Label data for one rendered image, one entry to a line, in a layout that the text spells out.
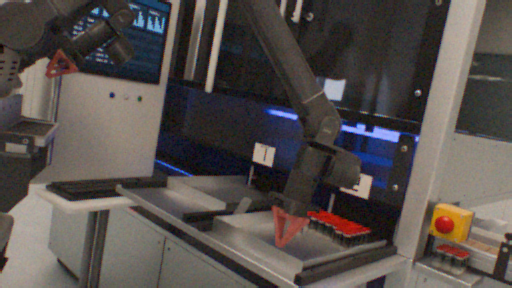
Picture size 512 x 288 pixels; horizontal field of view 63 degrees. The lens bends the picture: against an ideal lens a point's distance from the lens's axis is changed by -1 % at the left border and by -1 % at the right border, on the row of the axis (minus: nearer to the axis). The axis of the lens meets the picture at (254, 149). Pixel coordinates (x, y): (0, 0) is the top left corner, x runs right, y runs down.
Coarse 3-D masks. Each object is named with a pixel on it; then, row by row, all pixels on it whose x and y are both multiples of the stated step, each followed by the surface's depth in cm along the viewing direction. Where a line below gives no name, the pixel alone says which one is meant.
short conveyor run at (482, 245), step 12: (444, 240) 108; (468, 240) 112; (480, 240) 104; (492, 240) 103; (504, 240) 106; (432, 252) 110; (480, 252) 102; (492, 252) 105; (504, 252) 98; (468, 264) 104; (480, 264) 102; (492, 264) 100; (504, 264) 98; (492, 276) 99; (504, 276) 98
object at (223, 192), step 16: (176, 176) 129; (192, 176) 133; (208, 176) 138; (224, 176) 144; (240, 176) 149; (176, 192) 124; (192, 192) 119; (208, 192) 131; (224, 192) 135; (240, 192) 139; (256, 192) 143; (208, 208) 114; (224, 208) 110
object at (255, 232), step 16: (224, 224) 94; (240, 224) 103; (256, 224) 107; (272, 224) 110; (288, 224) 113; (240, 240) 91; (256, 240) 87; (272, 240) 98; (304, 240) 102; (320, 240) 105; (384, 240) 103; (272, 256) 84; (288, 256) 82; (304, 256) 91; (320, 256) 84; (336, 256) 88; (352, 256) 93; (288, 272) 81
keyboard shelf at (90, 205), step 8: (40, 192) 126; (48, 192) 126; (48, 200) 123; (56, 200) 121; (64, 200) 121; (88, 200) 126; (96, 200) 127; (104, 200) 128; (112, 200) 130; (120, 200) 131; (128, 200) 133; (64, 208) 118; (72, 208) 118; (80, 208) 119; (88, 208) 122; (96, 208) 124; (104, 208) 126
